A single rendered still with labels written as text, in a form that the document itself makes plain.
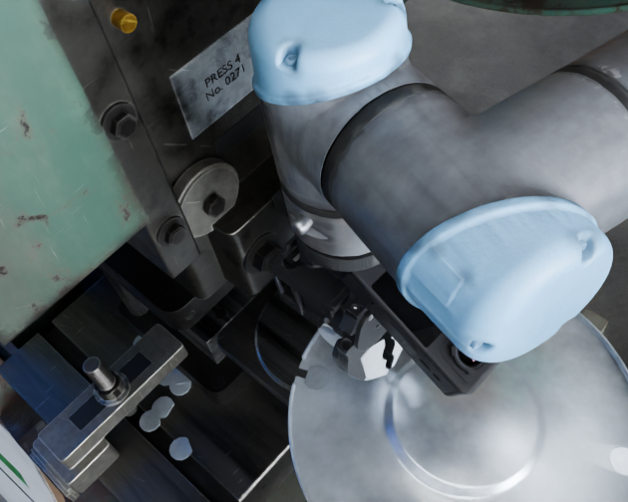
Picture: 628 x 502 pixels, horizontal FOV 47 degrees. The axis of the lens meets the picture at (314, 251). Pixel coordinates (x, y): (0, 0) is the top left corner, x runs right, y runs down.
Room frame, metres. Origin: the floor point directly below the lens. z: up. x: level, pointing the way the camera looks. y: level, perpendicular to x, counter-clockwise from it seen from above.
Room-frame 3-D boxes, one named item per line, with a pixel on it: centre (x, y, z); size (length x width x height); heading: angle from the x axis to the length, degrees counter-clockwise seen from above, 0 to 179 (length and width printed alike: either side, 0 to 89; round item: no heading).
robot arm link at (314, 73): (0.27, -0.03, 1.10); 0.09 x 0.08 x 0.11; 23
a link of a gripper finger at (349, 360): (0.24, -0.02, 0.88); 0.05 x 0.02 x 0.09; 129
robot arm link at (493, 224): (0.18, -0.08, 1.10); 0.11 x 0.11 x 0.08; 23
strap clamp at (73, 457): (0.31, 0.22, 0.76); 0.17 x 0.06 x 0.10; 129
